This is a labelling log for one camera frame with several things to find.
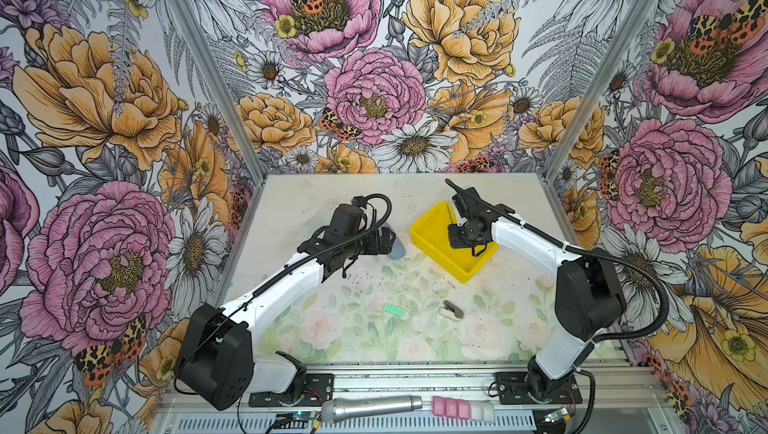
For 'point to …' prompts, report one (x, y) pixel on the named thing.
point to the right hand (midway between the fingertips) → (458, 247)
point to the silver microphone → (336, 409)
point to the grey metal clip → (458, 313)
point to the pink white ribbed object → (463, 409)
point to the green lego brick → (395, 310)
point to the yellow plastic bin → (431, 236)
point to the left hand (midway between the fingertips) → (379, 244)
